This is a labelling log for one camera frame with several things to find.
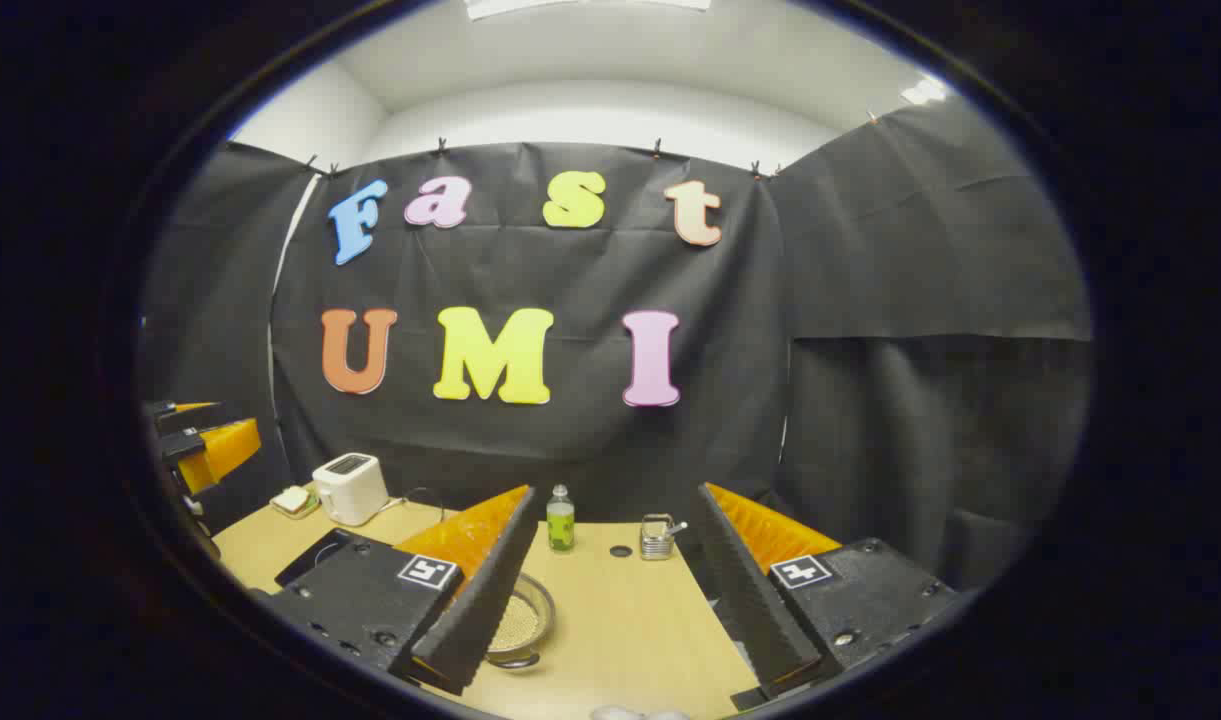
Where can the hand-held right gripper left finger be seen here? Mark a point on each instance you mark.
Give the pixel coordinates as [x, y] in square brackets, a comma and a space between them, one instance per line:
[480, 600]

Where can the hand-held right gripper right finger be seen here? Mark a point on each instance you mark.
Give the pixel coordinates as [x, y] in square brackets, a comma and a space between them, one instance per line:
[750, 600]

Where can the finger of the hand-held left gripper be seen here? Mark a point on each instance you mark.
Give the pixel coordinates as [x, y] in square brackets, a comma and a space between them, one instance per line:
[230, 445]
[190, 417]

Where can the stainless steel pot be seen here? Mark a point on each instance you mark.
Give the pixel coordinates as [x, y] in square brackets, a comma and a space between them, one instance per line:
[542, 610]

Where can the black induction cooktop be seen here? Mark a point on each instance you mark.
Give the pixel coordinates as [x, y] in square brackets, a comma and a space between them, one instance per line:
[310, 560]

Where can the pile of soybeans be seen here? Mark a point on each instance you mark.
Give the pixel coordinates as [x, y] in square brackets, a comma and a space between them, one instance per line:
[518, 625]

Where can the green label drink bottle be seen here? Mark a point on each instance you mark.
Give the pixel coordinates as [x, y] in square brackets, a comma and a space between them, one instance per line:
[560, 525]

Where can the white toaster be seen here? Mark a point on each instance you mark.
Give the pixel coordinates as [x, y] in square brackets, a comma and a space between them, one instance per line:
[352, 492]

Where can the ceiling light panel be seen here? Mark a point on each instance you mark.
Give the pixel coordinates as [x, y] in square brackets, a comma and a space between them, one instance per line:
[923, 92]
[580, 5]

